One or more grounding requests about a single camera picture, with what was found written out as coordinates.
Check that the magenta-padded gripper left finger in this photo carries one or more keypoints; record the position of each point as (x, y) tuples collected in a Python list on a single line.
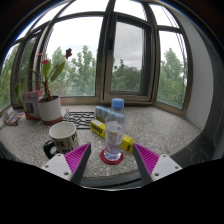
[(58, 165)]

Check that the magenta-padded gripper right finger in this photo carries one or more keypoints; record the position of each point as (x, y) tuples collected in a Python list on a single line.
[(165, 166)]

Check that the clear blue-capped water bottle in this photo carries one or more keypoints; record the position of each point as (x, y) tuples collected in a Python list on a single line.
[(114, 133)]

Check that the white mug with black lettering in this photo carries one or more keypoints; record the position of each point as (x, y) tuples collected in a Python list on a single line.
[(63, 136)]

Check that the flat round red coaster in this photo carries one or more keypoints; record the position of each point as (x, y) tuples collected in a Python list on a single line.
[(104, 158)]

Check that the black lattice trivet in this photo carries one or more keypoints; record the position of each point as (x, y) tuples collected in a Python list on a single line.
[(80, 119)]

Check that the yellow rectangular box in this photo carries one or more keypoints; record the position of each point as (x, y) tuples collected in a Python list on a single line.
[(97, 128)]

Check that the potted plant in white pot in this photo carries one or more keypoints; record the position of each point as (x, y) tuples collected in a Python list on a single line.
[(50, 110)]

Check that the white printed cardboard box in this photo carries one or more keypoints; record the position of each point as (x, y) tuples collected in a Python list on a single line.
[(30, 105)]

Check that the dark-framed window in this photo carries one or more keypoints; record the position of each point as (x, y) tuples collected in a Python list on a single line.
[(100, 60)]

